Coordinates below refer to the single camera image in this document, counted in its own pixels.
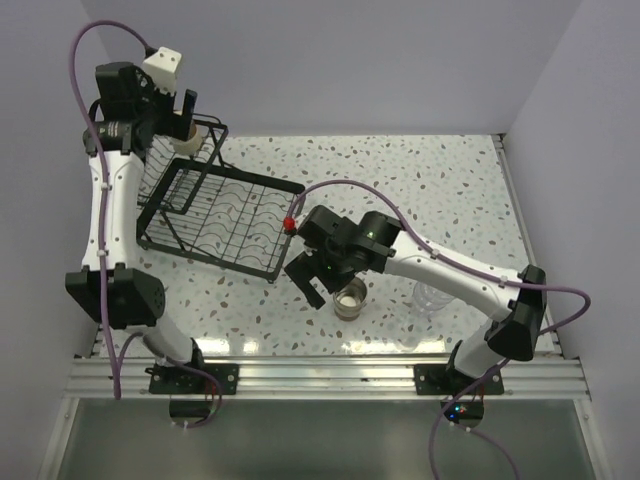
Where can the beige cup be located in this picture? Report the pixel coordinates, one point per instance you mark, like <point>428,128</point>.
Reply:
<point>191,146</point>
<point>356,281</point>
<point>350,300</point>

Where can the clear plastic cup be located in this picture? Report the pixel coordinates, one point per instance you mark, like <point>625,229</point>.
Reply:
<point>422,290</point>
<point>430,304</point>

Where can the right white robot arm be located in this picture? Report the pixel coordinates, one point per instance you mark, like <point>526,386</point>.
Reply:
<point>337,249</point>

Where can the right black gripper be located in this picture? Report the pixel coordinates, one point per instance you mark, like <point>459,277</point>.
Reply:
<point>305,266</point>

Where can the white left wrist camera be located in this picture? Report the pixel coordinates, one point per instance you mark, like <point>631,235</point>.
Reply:
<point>163,68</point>

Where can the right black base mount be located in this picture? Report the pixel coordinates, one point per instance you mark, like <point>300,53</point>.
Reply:
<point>443,380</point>

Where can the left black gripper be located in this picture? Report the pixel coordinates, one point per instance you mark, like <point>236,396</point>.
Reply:
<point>175,125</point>

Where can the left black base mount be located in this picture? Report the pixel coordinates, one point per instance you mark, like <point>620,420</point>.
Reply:
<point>221,378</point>

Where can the black wire dish rack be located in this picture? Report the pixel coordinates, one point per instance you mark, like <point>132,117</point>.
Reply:
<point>202,208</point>

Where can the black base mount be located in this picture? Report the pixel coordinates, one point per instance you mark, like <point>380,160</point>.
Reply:
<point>443,380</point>
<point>221,378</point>

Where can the aluminium mounting rail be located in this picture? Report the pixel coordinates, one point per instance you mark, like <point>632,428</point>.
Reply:
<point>337,378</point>

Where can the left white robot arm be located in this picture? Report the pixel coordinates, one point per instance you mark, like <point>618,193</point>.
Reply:
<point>137,104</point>

